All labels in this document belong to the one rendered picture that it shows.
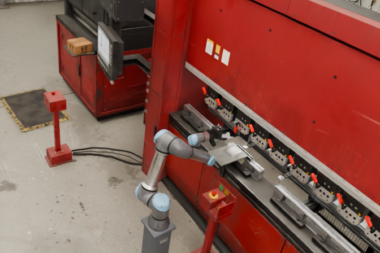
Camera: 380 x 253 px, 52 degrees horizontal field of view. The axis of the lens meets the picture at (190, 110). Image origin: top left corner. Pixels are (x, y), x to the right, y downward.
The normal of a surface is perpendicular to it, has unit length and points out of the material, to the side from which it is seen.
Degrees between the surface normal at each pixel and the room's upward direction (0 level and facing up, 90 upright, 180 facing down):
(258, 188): 0
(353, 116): 90
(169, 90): 90
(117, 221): 0
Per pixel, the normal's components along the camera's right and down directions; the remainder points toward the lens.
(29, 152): 0.13, -0.84
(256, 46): -0.82, 0.20
